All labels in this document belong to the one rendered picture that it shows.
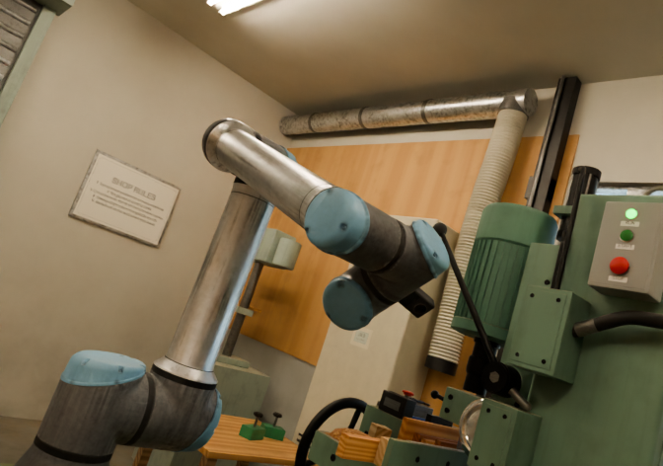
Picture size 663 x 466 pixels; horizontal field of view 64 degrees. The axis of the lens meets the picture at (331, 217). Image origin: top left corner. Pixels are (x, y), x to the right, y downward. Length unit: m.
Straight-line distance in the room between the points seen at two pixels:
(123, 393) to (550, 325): 0.82
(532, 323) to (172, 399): 0.74
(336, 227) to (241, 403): 2.78
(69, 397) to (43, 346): 2.68
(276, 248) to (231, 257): 2.12
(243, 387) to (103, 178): 1.62
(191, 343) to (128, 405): 0.18
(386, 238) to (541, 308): 0.38
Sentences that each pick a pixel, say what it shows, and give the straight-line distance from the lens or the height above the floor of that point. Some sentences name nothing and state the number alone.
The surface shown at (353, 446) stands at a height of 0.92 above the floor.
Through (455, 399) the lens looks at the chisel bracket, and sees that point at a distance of 1.28.
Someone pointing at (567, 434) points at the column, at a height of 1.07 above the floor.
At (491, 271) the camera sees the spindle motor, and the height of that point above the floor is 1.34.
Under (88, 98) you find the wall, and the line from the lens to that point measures 3.79.
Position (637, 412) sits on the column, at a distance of 1.04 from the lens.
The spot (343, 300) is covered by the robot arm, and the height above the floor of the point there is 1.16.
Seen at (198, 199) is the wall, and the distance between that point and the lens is 4.07.
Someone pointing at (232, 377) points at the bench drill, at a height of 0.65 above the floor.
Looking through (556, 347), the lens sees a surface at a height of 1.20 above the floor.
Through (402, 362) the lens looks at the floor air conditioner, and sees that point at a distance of 2.71.
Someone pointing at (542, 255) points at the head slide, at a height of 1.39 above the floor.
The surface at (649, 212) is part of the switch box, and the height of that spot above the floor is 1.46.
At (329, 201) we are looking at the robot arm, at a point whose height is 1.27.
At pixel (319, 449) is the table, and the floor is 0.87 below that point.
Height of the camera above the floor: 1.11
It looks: 11 degrees up
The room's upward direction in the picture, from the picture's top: 19 degrees clockwise
